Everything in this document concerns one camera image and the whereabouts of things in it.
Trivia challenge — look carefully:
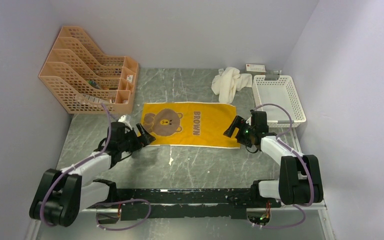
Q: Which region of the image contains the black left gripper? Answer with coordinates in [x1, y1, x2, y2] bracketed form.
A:
[118, 123, 156, 153]

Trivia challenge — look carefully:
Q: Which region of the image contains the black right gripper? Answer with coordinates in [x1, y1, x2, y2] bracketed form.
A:
[223, 116, 255, 148]

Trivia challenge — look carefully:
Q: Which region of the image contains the yellow brown bear towel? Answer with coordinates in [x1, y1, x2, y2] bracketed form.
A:
[140, 101, 240, 149]

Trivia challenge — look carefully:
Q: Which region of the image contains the white terry towel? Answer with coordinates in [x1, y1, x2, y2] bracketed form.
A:
[211, 67, 252, 104]

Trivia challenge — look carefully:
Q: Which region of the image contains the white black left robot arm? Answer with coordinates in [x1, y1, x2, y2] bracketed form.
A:
[28, 121, 156, 227]

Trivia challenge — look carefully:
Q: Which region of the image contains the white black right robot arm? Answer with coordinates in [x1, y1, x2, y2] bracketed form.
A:
[223, 110, 324, 207]

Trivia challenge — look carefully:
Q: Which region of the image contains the white perforated plastic basket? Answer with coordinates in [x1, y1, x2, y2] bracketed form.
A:
[251, 75, 307, 128]

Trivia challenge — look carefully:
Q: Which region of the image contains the white red small box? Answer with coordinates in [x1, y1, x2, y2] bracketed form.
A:
[245, 63, 266, 74]

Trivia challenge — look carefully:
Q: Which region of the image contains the orange plastic file organizer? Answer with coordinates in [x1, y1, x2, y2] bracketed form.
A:
[39, 26, 140, 114]

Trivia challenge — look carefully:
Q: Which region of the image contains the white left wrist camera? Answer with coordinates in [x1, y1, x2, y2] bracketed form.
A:
[118, 114, 131, 126]

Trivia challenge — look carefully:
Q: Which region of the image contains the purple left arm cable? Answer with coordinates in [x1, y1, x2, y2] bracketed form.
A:
[39, 103, 152, 232]

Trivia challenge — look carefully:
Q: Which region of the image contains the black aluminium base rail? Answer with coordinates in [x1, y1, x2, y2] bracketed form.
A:
[85, 187, 281, 221]

